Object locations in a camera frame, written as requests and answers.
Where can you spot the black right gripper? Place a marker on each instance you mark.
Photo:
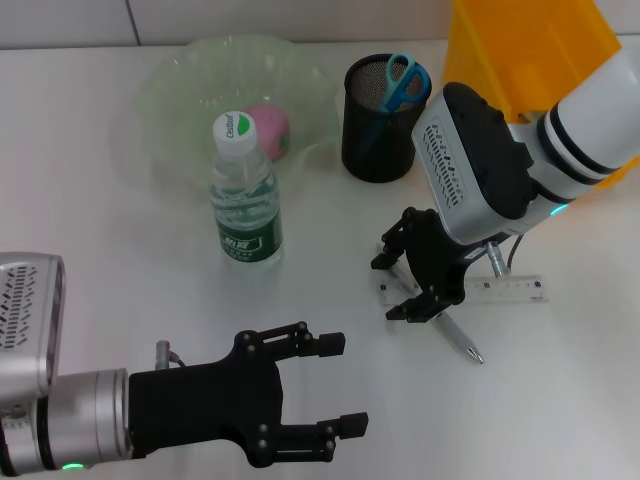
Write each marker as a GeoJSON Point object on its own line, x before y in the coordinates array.
{"type": "Point", "coordinates": [435, 260]}

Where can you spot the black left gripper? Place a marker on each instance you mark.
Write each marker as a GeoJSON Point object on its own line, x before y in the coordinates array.
{"type": "Point", "coordinates": [200, 405]}

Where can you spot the clear water bottle green label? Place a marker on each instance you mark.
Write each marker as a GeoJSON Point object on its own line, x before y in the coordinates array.
{"type": "Point", "coordinates": [245, 220]}

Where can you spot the pink peach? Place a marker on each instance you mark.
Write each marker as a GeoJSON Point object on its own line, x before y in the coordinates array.
{"type": "Point", "coordinates": [272, 130]}

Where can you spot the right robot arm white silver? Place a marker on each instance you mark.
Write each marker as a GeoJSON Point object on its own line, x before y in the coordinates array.
{"type": "Point", "coordinates": [590, 135]}

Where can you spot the silver white ballpoint pen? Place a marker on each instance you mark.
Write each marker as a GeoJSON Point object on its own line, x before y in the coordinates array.
{"type": "Point", "coordinates": [460, 340]}

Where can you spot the clear plastic ruler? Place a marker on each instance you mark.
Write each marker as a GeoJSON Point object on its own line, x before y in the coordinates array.
{"type": "Point", "coordinates": [520, 290]}

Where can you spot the black mesh pen holder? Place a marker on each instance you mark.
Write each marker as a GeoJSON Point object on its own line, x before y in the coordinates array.
{"type": "Point", "coordinates": [395, 155]}

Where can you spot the green glass fruit plate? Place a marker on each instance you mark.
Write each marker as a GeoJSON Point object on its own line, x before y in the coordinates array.
{"type": "Point", "coordinates": [185, 100]}

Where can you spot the yellow plastic bin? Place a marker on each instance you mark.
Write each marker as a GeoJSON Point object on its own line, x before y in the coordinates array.
{"type": "Point", "coordinates": [500, 50]}

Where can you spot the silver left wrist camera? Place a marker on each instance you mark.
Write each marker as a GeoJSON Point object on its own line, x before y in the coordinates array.
{"type": "Point", "coordinates": [25, 320]}

